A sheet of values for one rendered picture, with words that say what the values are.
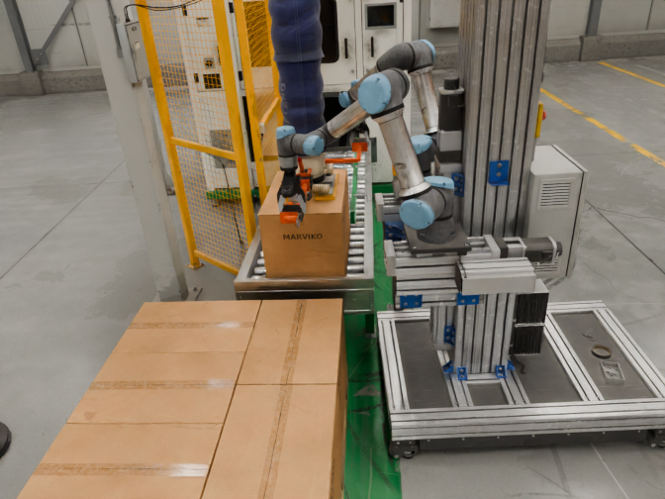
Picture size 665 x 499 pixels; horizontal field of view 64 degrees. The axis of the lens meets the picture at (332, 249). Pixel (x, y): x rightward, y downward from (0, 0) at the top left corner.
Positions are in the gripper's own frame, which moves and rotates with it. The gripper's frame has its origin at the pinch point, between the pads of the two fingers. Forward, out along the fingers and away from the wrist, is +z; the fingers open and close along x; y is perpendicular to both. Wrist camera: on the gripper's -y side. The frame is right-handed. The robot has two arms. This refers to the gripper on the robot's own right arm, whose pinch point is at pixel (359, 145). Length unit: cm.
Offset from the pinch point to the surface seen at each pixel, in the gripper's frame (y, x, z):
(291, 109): 39, -30, -31
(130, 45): 0, -118, -58
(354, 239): 9, -5, 54
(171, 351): 113, -81, 53
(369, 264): 50, 4, 48
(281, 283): 67, -39, 48
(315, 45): 36, -17, -58
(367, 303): 66, 3, 61
